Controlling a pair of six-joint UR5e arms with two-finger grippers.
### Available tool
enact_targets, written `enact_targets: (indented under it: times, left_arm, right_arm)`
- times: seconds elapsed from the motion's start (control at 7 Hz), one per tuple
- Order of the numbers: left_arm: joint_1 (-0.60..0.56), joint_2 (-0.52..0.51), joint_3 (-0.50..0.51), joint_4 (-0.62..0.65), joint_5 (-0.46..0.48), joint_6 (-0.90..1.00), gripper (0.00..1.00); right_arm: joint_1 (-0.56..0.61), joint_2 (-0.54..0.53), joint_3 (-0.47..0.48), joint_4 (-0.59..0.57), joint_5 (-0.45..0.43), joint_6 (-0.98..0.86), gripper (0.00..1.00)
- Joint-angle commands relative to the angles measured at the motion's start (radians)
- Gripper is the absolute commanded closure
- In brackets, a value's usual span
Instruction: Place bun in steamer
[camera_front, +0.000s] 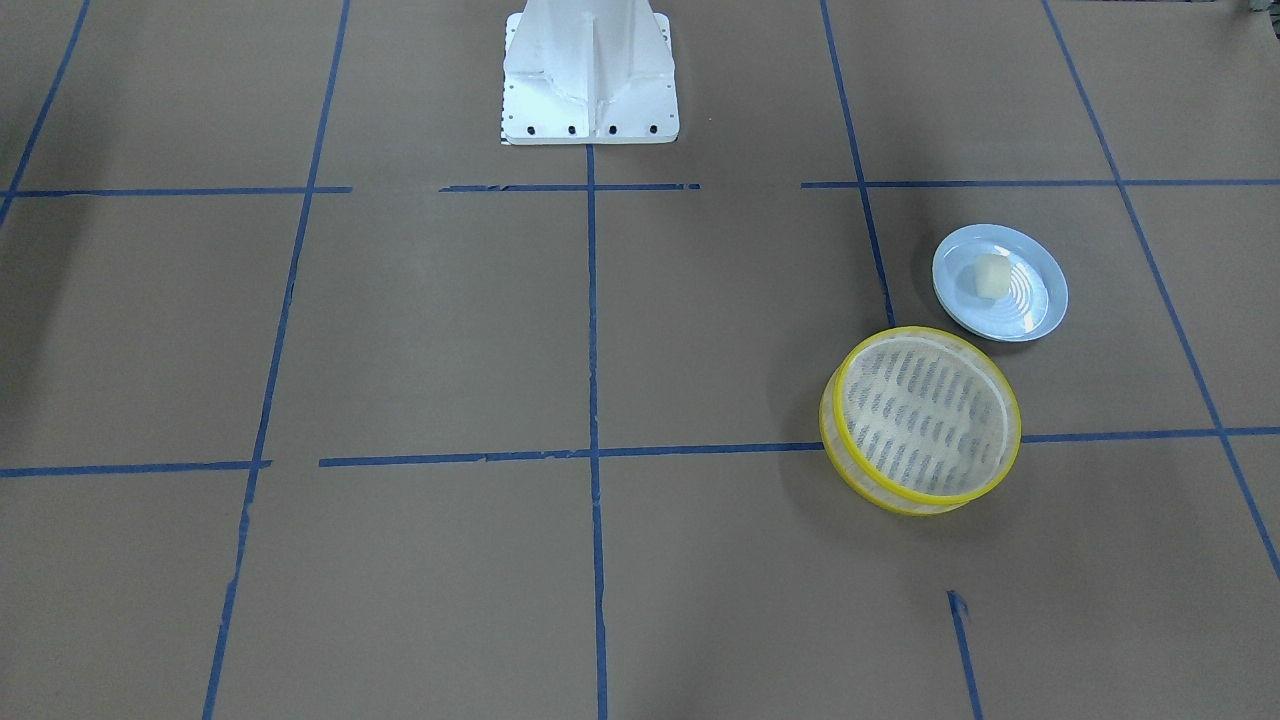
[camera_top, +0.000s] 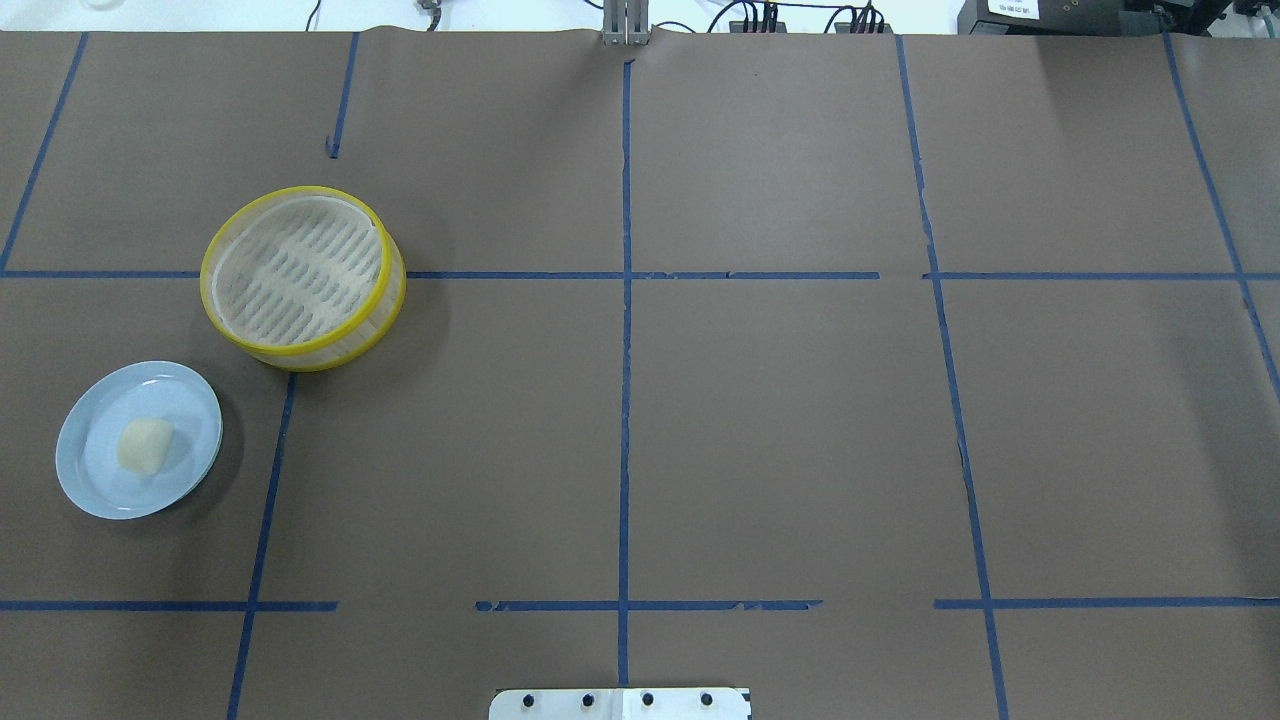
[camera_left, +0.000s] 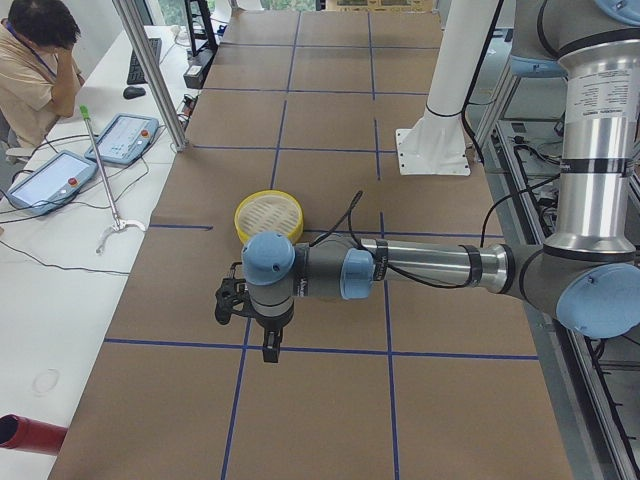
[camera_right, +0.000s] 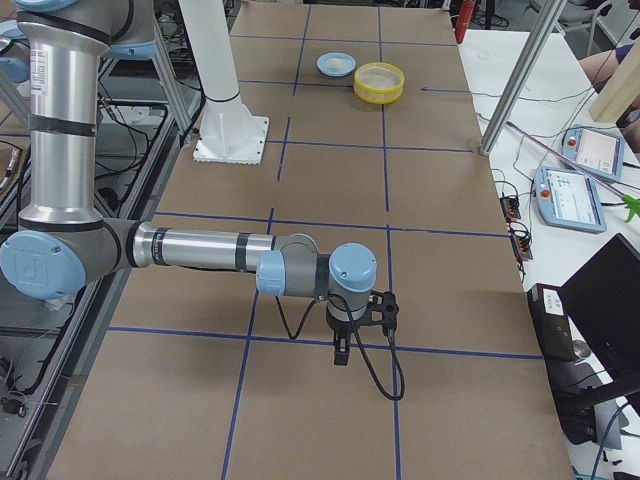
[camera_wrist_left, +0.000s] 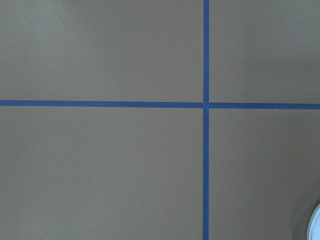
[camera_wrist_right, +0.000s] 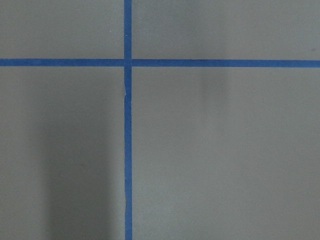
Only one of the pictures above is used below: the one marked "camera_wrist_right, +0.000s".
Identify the blue tape grid lines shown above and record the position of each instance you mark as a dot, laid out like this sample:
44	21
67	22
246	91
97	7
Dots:
127	63

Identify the brown paper table cover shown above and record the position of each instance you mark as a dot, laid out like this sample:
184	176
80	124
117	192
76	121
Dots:
218	153

